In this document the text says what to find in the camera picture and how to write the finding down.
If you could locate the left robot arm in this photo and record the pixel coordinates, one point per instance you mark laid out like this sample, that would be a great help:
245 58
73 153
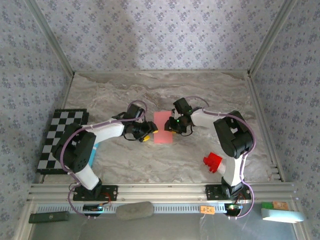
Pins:
105 131

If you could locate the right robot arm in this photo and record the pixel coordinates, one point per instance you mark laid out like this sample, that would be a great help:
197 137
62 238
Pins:
202 118

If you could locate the red plastic block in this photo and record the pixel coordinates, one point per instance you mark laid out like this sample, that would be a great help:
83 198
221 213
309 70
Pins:
212 161

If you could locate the light blue tube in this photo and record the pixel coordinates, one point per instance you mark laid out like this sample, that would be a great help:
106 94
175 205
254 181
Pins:
94 155

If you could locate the grey stone pad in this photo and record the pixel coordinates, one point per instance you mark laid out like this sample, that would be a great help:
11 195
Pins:
135 210

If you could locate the black grey checkerboard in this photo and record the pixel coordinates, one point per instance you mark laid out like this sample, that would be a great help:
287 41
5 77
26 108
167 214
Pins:
58 122

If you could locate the orange label tag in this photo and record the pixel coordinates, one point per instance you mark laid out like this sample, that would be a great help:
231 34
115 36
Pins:
207 210

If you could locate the left controller board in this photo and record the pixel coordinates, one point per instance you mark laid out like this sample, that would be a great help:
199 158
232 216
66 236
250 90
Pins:
92 208

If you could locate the controller board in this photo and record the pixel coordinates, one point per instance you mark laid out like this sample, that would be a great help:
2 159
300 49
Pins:
232 208
92 208

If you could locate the right controller board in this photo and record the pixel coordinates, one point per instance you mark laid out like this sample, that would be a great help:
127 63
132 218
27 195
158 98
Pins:
232 208

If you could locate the small green box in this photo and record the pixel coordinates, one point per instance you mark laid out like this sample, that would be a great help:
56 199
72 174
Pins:
267 205

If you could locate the black flat bar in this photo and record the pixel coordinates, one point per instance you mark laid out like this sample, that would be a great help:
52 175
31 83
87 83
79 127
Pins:
48 217

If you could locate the small orange card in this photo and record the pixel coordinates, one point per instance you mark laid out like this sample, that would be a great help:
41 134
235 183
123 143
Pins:
280 205

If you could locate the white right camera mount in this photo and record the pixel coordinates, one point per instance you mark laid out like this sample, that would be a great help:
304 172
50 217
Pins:
175 115

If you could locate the aluminium back rail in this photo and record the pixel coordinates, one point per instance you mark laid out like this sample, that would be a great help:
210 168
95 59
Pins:
160 71

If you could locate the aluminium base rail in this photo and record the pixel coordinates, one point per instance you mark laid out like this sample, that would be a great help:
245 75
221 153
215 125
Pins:
160 192

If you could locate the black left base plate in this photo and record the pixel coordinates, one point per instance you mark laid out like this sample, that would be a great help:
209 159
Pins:
110 192

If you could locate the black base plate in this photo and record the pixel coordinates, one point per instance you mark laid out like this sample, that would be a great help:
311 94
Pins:
110 192
212 192

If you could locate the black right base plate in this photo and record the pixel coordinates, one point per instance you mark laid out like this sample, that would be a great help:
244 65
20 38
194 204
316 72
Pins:
212 192

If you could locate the aluminium side rail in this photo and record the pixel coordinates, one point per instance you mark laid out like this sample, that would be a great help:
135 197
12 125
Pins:
67 92
253 90

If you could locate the aluminium frame post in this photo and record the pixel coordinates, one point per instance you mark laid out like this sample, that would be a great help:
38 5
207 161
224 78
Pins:
50 35
272 35

